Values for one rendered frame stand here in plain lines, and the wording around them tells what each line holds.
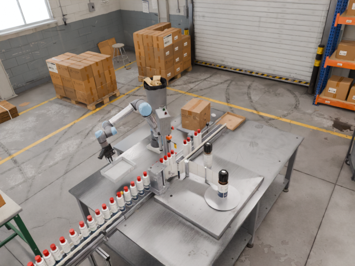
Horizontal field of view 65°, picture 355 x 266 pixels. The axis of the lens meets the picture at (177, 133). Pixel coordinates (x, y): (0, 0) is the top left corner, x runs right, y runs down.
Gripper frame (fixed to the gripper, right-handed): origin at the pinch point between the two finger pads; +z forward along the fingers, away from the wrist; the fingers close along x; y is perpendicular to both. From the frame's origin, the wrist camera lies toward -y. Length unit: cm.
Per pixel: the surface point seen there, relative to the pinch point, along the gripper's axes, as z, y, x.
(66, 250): 12, -84, -36
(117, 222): 24, -43, -40
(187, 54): -6, 430, 189
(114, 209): 12, -40, -40
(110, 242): 76, -34, 14
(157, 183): 13, -3, -57
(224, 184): 26, 22, -107
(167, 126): -22, 33, -56
